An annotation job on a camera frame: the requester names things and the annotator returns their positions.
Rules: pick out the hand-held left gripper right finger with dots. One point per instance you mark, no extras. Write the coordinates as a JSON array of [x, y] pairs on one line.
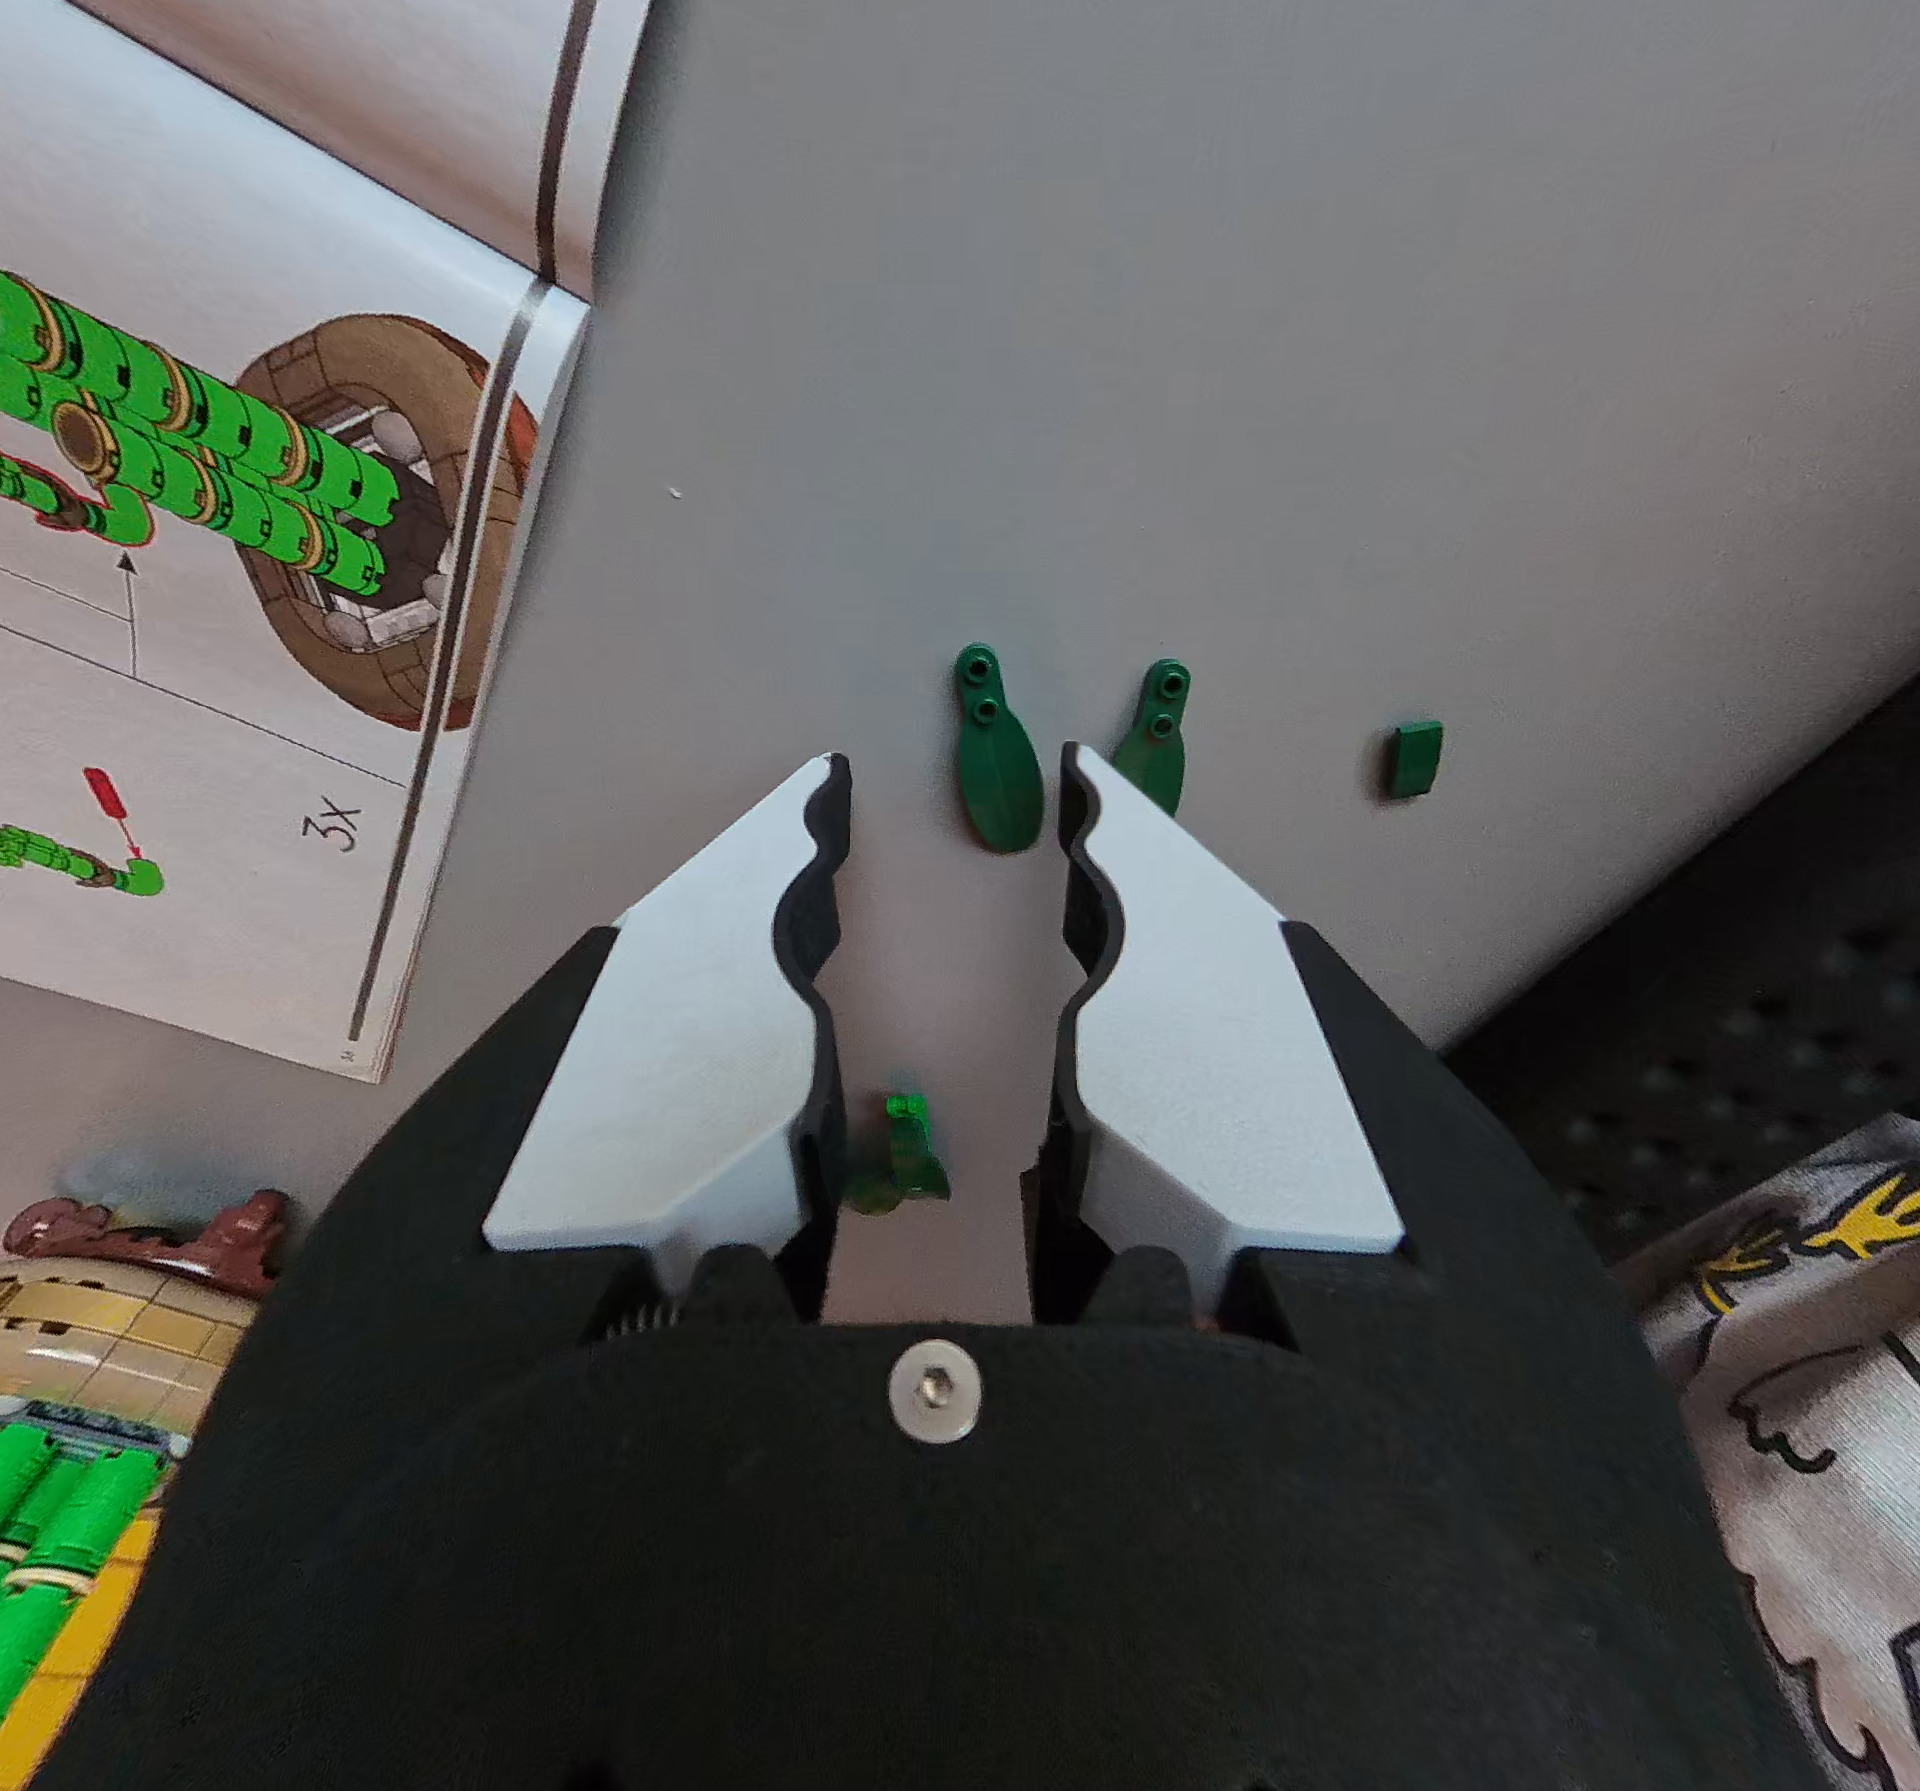
[[1211, 1068]]

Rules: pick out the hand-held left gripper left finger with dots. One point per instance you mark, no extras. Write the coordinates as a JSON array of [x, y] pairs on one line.
[[678, 1068]]

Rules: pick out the small bright green lego piece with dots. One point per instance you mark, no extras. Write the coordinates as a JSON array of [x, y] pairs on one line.
[[898, 1143]]

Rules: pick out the dark green lego leaf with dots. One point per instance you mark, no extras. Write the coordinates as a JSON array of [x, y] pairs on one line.
[[998, 787], [1157, 754]]

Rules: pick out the dark green lego tile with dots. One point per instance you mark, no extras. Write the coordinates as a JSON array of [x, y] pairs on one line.
[[1412, 761]]

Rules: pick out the lego bamboo model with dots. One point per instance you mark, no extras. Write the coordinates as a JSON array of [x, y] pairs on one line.
[[107, 1310]]

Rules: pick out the lego instruction booklet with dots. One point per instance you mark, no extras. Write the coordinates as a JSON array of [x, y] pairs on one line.
[[301, 246]]

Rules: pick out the black perforated panel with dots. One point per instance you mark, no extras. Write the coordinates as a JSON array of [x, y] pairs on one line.
[[1723, 997]]

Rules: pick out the person's grey printed clothing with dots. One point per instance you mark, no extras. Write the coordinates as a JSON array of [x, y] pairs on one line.
[[1800, 1450]]

